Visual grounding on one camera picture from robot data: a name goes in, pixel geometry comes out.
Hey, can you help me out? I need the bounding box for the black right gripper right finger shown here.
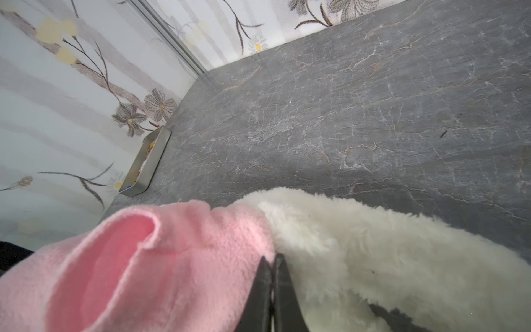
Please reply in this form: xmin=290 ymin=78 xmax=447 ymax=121
xmin=272 ymin=254 xmax=309 ymax=332

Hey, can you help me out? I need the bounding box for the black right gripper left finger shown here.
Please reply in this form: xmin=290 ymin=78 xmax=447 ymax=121
xmin=235 ymin=257 xmax=272 ymax=332

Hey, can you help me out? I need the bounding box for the white plush teddy bear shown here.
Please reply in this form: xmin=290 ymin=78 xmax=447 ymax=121
xmin=241 ymin=188 xmax=530 ymax=331

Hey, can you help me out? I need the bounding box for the pink fleece teddy hoodie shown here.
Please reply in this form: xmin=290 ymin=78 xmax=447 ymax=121
xmin=1 ymin=201 xmax=275 ymax=331

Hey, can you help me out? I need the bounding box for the clear tray with small parts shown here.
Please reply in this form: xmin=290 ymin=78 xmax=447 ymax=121
xmin=119 ymin=126 xmax=171 ymax=197

